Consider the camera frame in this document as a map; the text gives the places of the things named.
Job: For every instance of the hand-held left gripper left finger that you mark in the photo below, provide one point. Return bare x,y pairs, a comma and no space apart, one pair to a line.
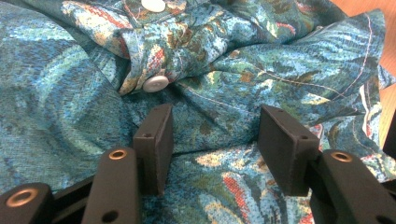
155,149

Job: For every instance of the teal floral shirt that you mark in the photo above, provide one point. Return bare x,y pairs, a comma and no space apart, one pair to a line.
62,93

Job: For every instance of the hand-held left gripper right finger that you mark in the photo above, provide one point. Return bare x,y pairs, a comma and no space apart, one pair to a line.
285,149

